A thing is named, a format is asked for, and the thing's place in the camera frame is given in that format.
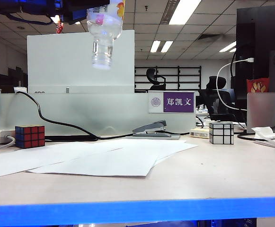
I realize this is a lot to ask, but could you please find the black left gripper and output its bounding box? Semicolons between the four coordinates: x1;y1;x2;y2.
46;0;111;25

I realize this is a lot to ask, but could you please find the clear plastic bottle yellow label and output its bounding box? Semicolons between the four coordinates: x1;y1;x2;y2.
86;0;126;70

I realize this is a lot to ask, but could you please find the red hanging ornament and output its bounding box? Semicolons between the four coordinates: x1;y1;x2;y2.
56;20;65;34

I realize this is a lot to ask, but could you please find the black office chair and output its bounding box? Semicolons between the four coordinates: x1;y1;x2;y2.
198;76;238;122
146;68;168;91

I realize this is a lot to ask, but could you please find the frosted glass desk partition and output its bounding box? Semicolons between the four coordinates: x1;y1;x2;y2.
0;91;197;137

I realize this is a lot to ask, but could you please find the ceiling air vent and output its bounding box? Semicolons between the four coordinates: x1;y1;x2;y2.
197;34;224;43

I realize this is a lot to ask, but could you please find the dark office cabinet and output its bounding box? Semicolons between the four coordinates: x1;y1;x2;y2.
0;68;28;94

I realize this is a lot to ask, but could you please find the purple and white nameplate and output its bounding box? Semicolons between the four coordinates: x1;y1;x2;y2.
148;91;196;114

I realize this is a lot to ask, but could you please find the grey stapler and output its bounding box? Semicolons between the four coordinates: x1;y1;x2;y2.
132;120;172;138

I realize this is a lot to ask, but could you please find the coloured Rubik's cube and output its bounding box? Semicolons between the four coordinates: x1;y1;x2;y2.
15;125;45;149

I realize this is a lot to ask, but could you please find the grey flat plate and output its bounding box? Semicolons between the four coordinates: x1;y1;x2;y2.
125;133;182;141

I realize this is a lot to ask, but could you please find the white paper sheet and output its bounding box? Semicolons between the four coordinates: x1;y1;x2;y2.
99;138;199;164
25;144;157;178
0;141;125;180

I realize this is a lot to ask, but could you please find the small beige box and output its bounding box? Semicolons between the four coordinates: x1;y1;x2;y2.
189;128;210;139

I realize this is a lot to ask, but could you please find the black computer monitor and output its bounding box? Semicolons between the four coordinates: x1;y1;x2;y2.
231;4;275;112

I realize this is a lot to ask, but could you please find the silver mirror cube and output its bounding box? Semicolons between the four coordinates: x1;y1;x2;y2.
209;122;235;145

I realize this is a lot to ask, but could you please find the red snack bag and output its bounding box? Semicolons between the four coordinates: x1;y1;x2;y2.
246;78;270;94

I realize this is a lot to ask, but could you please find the grey frosted side panel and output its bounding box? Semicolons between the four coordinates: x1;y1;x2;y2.
247;92;275;134

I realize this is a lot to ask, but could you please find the blue table edge strip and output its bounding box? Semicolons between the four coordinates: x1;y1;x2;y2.
0;196;275;226

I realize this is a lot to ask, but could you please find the crumpled white tissue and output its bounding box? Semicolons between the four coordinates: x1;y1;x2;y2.
251;126;275;145

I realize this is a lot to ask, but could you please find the black wall shelf rack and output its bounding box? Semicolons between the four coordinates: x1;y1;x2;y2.
134;65;202;92

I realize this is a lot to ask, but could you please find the thick black monitor cable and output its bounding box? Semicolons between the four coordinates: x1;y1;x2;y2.
15;91;191;142

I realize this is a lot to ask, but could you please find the grey power strip cable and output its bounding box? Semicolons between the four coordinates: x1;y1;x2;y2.
0;135;17;153

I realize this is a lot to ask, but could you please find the white USB cable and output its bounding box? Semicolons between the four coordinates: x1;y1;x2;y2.
216;57;255;112

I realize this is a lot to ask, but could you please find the black monitor power cable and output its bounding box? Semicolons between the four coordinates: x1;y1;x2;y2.
236;132;256;140

